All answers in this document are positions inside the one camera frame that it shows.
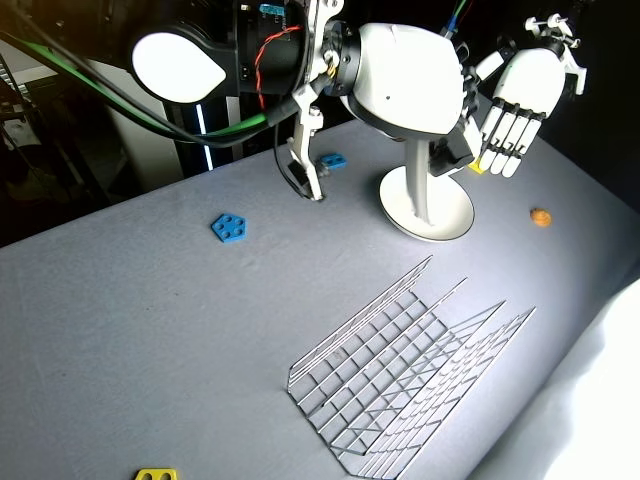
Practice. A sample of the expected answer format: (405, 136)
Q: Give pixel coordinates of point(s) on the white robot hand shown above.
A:
(405, 80)
(530, 85)

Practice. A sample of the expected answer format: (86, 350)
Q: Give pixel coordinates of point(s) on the yellow rectangular block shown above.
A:
(477, 166)

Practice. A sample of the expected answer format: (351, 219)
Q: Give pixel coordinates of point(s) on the blue rectangular block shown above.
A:
(333, 160)

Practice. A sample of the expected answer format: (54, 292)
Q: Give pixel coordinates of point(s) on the blue pentagon block with holes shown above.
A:
(229, 228)

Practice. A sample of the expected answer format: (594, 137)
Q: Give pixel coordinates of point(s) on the white backdrop cloth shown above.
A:
(600, 400)

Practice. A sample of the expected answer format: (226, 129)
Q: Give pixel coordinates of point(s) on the grey table cloth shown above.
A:
(150, 325)

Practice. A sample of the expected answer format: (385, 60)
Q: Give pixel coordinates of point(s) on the yellow block with holes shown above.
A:
(156, 475)

